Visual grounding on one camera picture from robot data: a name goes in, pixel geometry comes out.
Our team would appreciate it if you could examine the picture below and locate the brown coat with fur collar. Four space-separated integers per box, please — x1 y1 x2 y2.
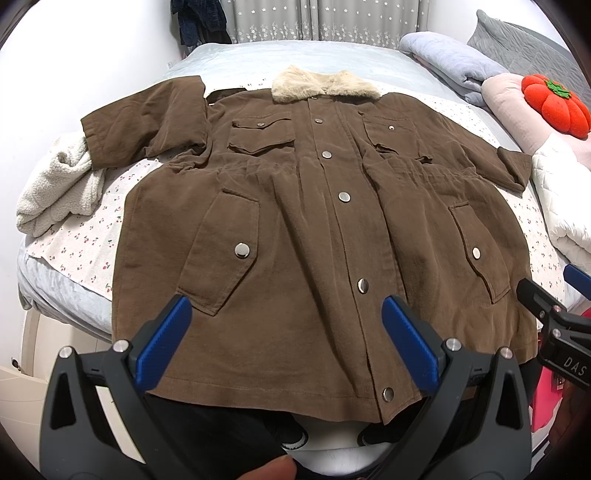
81 76 537 423

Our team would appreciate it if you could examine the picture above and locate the person's left hand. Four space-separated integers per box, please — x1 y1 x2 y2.
238 455 297 480

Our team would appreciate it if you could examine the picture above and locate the white quilted comforter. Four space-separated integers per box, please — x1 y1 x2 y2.
532 135 590 274

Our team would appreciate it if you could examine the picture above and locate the orange pumpkin plush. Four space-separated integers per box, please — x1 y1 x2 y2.
521 74 590 140

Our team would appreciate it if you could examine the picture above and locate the cherry print bed sheet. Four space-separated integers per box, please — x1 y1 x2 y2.
25 82 567 305

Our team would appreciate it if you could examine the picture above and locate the pink pillow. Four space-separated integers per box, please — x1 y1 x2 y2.
481 73 590 167

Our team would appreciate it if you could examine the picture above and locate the grey quilted headboard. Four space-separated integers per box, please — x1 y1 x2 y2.
468 10 590 107

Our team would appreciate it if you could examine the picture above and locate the folded light blue blanket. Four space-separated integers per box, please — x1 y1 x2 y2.
399 31 508 108

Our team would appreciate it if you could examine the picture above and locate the cream fleece blanket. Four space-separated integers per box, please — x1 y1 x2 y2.
16 136 105 237

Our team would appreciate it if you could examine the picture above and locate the grey dotted curtain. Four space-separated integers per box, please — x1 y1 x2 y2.
221 0 431 49

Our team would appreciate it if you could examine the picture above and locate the dark hanging garment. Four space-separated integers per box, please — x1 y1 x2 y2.
170 0 231 48

